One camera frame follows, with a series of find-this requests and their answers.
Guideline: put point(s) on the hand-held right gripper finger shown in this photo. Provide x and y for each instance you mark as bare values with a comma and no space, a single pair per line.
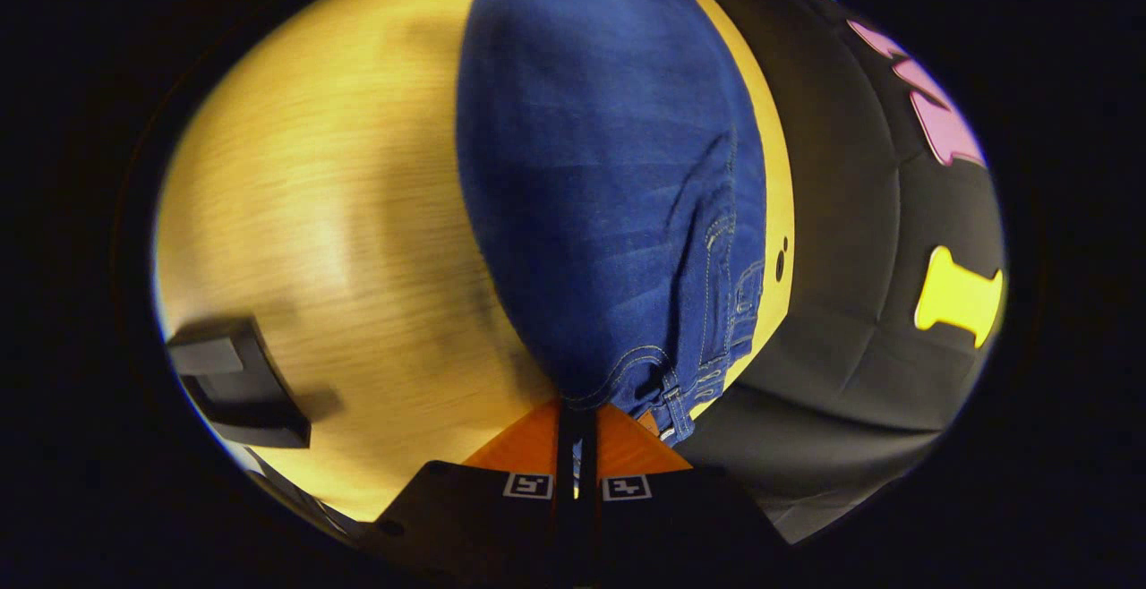
588,526
566,526

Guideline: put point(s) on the blue denim jeans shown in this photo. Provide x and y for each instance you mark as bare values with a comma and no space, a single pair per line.
582,168

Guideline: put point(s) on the black backdrop cloth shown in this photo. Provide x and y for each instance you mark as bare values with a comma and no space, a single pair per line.
850,258

